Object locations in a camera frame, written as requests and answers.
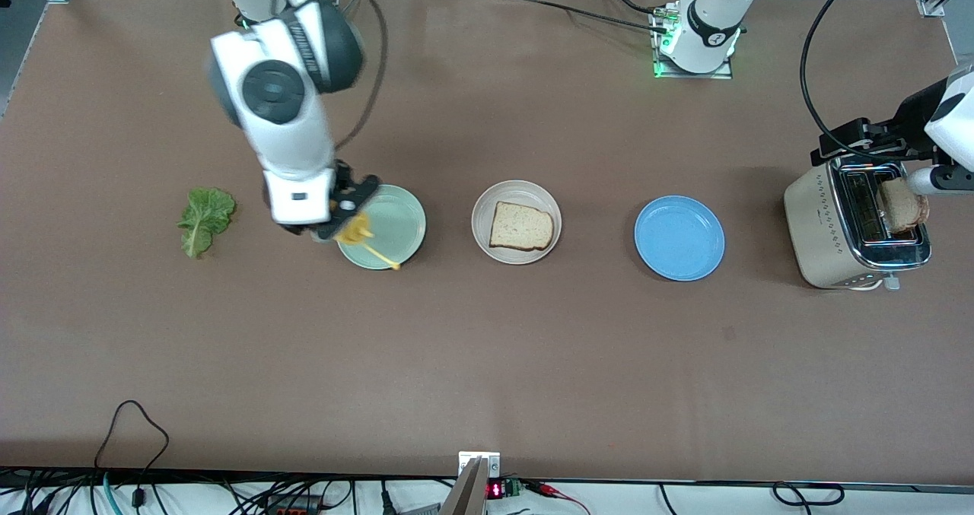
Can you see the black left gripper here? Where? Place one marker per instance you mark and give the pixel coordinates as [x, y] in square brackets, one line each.
[915, 109]

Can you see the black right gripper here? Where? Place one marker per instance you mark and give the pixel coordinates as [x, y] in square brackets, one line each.
[342, 177]

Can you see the yellow mustard squeeze bottle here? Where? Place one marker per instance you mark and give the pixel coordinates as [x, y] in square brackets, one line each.
[354, 232]

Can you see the green lettuce leaf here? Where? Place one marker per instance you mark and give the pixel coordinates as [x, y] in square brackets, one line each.
[205, 214]

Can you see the brown bread slice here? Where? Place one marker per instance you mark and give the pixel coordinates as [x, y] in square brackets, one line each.
[521, 227]
[905, 212]

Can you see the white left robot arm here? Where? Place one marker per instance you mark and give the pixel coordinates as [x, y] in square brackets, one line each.
[711, 20]

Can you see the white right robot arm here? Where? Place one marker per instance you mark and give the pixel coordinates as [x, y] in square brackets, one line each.
[293, 135]

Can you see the green plate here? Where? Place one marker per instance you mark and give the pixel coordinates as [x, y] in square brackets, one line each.
[399, 226]

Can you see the beige plate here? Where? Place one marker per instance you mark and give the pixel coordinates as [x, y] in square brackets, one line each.
[517, 191]

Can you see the blue plate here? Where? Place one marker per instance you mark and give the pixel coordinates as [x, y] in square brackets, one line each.
[679, 238]

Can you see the beige chrome toaster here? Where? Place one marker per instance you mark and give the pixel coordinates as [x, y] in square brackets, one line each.
[818, 233]

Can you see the red digit display module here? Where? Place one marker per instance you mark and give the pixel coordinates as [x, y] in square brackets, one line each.
[496, 490]

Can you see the red clip lead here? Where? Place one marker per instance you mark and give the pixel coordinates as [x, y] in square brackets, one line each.
[552, 491]

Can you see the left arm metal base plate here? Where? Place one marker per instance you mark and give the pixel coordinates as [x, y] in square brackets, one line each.
[723, 74]

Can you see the silver mounting bracket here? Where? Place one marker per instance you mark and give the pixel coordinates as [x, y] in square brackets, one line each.
[491, 462]

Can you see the grey camera pole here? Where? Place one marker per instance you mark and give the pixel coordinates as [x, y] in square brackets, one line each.
[468, 492]

